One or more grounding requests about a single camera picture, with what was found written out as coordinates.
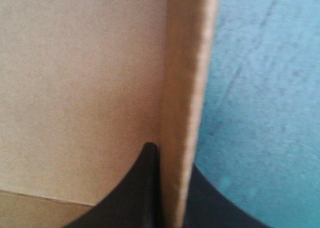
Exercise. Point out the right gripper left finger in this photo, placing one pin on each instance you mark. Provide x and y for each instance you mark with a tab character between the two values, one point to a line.
135	195

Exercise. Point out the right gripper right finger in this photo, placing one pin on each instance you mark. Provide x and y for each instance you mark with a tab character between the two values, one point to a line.
212	203

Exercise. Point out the brown cardboard box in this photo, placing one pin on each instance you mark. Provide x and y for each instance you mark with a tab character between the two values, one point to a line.
82	87

